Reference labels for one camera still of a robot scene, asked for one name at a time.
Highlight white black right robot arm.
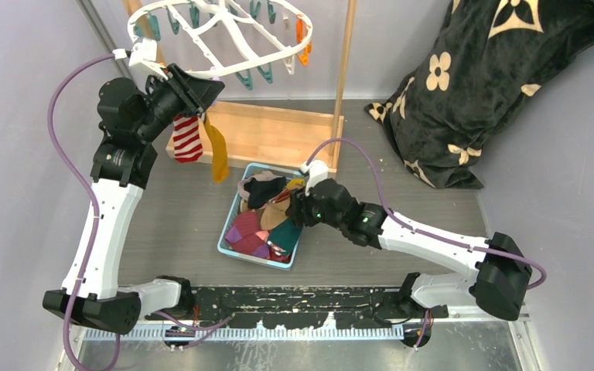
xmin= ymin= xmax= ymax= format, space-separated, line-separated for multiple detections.
xmin=287 ymin=179 xmax=532 ymax=321

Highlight dark green sock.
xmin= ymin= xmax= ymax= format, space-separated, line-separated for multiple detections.
xmin=268 ymin=220 xmax=302 ymax=257

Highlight wooden hanger stand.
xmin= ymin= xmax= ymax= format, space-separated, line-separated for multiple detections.
xmin=122 ymin=0 xmax=357 ymax=181

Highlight tan brown sock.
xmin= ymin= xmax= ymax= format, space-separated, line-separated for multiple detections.
xmin=258 ymin=198 xmax=290 ymax=230

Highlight black sock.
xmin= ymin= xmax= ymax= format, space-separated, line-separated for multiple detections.
xmin=243 ymin=177 xmax=288 ymax=209

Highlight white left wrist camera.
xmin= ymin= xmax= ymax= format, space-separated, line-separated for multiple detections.
xmin=128 ymin=37 xmax=168 ymax=80

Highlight mustard yellow sock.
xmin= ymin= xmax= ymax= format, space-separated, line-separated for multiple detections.
xmin=203 ymin=115 xmax=230 ymax=183

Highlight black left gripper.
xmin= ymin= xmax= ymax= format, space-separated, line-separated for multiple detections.
xmin=135 ymin=63 xmax=223 ymax=142

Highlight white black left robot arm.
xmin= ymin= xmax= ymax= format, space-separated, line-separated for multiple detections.
xmin=42 ymin=65 xmax=224 ymax=335

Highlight red white striped santa sock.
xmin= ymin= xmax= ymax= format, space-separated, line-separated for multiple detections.
xmin=172 ymin=115 xmax=203 ymax=163

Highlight black floral plush blanket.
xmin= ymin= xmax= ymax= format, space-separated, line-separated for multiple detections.
xmin=365 ymin=0 xmax=594 ymax=189

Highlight white plastic sock hanger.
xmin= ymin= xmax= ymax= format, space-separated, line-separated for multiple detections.
xmin=125 ymin=1 xmax=313 ymax=90

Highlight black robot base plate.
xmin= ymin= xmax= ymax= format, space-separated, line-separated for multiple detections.
xmin=146 ymin=286 xmax=449 ymax=349

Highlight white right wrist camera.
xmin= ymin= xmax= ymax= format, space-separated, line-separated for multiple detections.
xmin=299 ymin=160 xmax=329 ymax=196

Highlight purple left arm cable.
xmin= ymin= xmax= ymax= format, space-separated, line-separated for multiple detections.
xmin=46 ymin=49 xmax=134 ymax=371

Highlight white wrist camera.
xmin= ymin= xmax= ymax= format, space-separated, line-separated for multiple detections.
xmin=128 ymin=37 xmax=168 ymax=80
xmin=299 ymin=160 xmax=329 ymax=196

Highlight maroon purple sock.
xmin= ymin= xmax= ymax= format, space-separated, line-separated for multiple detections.
xmin=224 ymin=211 xmax=270 ymax=259

